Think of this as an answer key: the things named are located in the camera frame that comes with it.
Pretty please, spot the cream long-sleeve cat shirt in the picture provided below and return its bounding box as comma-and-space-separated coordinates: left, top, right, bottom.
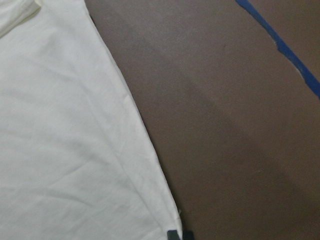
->
0, 0, 183, 240

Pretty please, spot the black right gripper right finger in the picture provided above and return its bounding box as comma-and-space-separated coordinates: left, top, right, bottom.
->
182, 230, 194, 240

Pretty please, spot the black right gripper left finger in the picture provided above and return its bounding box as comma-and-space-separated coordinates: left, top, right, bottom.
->
167, 230, 178, 240

